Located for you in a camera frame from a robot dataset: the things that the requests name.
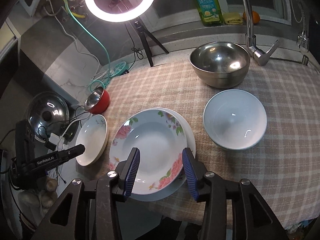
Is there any teal hose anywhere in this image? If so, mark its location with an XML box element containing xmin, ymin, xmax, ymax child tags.
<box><xmin>57</xmin><ymin>0</ymin><xmax>112</xmax><ymax>93</ymax></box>

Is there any black tripod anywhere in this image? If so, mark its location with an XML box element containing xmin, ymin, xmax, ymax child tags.
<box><xmin>132</xmin><ymin>20</ymin><xmax>170</xmax><ymax>67</ymax></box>

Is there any steel pot lid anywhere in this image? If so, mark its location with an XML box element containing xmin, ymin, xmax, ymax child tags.
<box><xmin>26</xmin><ymin>92</ymin><xmax>70</xmax><ymax>143</ymax></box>

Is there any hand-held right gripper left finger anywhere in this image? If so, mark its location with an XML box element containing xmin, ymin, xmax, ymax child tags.
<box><xmin>31</xmin><ymin>147</ymin><xmax>141</xmax><ymax>240</ymax></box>

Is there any orange fruit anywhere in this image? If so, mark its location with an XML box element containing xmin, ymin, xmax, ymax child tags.
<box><xmin>243</xmin><ymin>10</ymin><xmax>260</xmax><ymax>25</ymax></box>

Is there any white ring light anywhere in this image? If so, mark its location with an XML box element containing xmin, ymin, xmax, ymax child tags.
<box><xmin>84</xmin><ymin>0</ymin><xmax>157</xmax><ymax>22</ymax></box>

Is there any teal round cable reel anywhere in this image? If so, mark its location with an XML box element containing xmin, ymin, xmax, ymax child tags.
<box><xmin>109</xmin><ymin>61</ymin><xmax>130</xmax><ymax>77</ymax></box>

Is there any large steel bowl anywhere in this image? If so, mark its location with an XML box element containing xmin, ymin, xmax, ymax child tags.
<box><xmin>189</xmin><ymin>42</ymin><xmax>250</xmax><ymax>89</ymax></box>

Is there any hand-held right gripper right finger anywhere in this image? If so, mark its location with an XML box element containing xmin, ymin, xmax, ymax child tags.
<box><xmin>182</xmin><ymin>147</ymin><xmax>290</xmax><ymax>240</ymax></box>

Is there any white plate with pink flower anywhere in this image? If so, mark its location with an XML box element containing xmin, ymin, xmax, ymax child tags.
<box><xmin>130</xmin><ymin>107</ymin><xmax>196</xmax><ymax>202</ymax></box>

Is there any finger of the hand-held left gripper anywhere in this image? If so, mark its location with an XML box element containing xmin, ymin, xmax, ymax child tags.
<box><xmin>56</xmin><ymin>144</ymin><xmax>86</xmax><ymax>162</ymax></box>

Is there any white power cable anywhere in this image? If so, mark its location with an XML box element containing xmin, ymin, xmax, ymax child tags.
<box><xmin>47</xmin><ymin>0</ymin><xmax>100</xmax><ymax>80</ymax></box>

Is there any red steel-lined bowl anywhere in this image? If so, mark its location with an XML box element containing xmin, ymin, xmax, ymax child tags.
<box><xmin>84</xmin><ymin>86</ymin><xmax>110</xmax><ymax>114</ymax></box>

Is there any green dish soap bottle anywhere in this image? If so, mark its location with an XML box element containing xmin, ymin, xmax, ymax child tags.
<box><xmin>191</xmin><ymin>0</ymin><xmax>223</xmax><ymax>27</ymax></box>

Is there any yellow sponge cloth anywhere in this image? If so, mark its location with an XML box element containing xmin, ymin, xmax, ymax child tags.
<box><xmin>222</xmin><ymin>12</ymin><xmax>243</xmax><ymax>25</ymax></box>

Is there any white power adapter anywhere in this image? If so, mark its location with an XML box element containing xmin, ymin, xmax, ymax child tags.
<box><xmin>49</xmin><ymin>134</ymin><xmax>69</xmax><ymax>153</ymax></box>

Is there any white ceramic bowl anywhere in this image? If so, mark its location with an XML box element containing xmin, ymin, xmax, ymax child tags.
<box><xmin>203</xmin><ymin>89</ymin><xmax>267</xmax><ymax>151</ymax></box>

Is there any white bowl with twig pattern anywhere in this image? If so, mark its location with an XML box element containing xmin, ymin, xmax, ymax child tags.
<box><xmin>75</xmin><ymin>114</ymin><xmax>108</xmax><ymax>166</ymax></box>

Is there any white window frame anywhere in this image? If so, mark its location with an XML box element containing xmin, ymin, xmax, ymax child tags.
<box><xmin>150</xmin><ymin>0</ymin><xmax>293</xmax><ymax>25</ymax></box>

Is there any floral rim plate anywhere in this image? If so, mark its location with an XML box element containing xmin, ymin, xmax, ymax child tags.
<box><xmin>109</xmin><ymin>109</ymin><xmax>188</xmax><ymax>195</ymax></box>

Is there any plaid tablecloth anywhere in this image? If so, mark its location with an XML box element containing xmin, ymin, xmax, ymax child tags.
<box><xmin>76</xmin><ymin>60</ymin><xmax>320</xmax><ymax>228</ymax></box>

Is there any chrome faucet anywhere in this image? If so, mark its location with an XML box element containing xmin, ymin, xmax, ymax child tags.
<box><xmin>239</xmin><ymin>0</ymin><xmax>280</xmax><ymax>66</ymax></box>

